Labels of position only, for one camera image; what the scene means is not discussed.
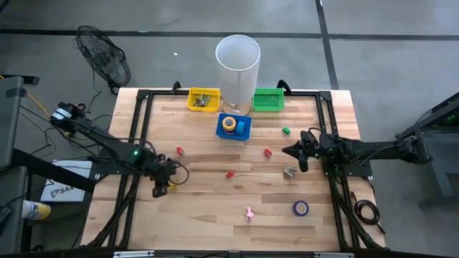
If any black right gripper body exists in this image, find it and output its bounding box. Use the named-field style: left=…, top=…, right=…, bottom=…
left=298, top=130, right=323, bottom=173

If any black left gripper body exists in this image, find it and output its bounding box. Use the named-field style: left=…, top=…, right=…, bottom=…
left=150, top=156, right=180, bottom=199

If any yellow tape roll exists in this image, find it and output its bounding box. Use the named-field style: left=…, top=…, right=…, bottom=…
left=222, top=115, right=237, bottom=132

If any purple tape roll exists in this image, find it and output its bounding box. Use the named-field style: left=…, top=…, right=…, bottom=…
left=292, top=200, right=310, bottom=217

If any green plastic basket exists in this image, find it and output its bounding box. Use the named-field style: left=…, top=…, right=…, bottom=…
left=252, top=87, right=286, bottom=113

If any blue plastic basket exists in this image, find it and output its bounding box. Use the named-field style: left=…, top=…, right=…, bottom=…
left=215, top=113, right=252, bottom=142

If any white cylinder shade lamp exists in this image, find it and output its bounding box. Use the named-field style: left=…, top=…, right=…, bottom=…
left=214, top=34, right=262, bottom=116

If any yellow plastic basket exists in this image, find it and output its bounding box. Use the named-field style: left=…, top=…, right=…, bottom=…
left=186, top=87, right=222, bottom=113

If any white printed sign board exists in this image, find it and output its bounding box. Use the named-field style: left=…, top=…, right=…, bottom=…
left=39, top=160, right=94, bottom=204

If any black floor fan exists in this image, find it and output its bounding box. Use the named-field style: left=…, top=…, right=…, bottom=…
left=74, top=24, right=132, bottom=95

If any grey equipment stand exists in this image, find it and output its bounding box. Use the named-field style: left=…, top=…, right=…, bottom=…
left=394, top=91, right=459, bottom=209

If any yellow and white can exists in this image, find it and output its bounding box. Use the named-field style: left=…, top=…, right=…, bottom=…
left=21, top=199, right=52, bottom=221

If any grey equipment cart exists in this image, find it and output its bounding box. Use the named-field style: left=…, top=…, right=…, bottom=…
left=0, top=74, right=98, bottom=255

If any coiled black cable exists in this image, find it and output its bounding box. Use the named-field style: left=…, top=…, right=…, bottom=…
left=353, top=191, right=387, bottom=236

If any black aluminium table frame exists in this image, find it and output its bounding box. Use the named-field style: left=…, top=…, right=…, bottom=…
left=80, top=80, right=387, bottom=252

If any silver metal bracket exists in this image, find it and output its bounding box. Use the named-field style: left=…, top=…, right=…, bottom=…
left=113, top=250, right=155, bottom=258
left=313, top=252, right=354, bottom=258

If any black floor cable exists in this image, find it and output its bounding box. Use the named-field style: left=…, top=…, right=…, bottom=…
left=17, top=70, right=114, bottom=151

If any yellow cable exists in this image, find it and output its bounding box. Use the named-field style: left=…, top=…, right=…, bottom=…
left=27, top=93, right=51, bottom=118

